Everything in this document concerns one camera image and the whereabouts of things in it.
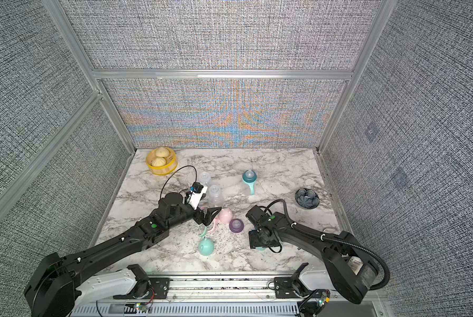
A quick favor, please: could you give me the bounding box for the clear bottle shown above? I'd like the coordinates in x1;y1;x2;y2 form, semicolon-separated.
198;172;212;188
243;181;255;195
207;184;224;207

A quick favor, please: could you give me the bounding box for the pink bottle cap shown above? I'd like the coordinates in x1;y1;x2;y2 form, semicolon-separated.
217;208;233;224

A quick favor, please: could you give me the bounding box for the upper steamed bun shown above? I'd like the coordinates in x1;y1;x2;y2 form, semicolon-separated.
154;147;170;158

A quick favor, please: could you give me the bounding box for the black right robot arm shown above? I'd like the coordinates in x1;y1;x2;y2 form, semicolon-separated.
246;199;391;304

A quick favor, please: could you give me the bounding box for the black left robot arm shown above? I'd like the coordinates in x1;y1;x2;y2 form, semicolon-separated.
24;193;222;316

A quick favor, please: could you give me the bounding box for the left camera black cable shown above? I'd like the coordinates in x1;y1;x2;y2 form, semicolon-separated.
159;165;198;199

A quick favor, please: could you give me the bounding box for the purple nipple collar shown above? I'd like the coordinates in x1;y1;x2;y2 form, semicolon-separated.
229;219;244;233

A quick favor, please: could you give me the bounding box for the lower steamed bun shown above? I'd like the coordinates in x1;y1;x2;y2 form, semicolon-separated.
151;157;167;167

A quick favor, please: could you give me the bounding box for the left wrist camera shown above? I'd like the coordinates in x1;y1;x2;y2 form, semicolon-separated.
186;182;207;210

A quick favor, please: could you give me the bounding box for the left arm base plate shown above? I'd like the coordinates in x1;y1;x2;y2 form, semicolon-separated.
113;277;170;301

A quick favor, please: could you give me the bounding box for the steamed bun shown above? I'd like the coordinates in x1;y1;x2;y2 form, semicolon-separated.
154;147;170;158
151;157;167;167

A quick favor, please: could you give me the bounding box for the aluminium front rail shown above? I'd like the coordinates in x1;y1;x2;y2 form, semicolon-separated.
67;272;392;316

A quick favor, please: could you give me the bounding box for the teal nipple collar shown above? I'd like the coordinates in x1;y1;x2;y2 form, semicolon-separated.
242;170;257;184

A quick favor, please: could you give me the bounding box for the yellow bamboo steamer basket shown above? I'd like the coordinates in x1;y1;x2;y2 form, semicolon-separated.
145;147;178;176

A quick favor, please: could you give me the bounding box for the patterned small bowl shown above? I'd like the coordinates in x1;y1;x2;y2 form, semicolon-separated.
295;188;320;209

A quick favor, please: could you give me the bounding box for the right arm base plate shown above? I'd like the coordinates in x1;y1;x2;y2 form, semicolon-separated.
268;277;331;306

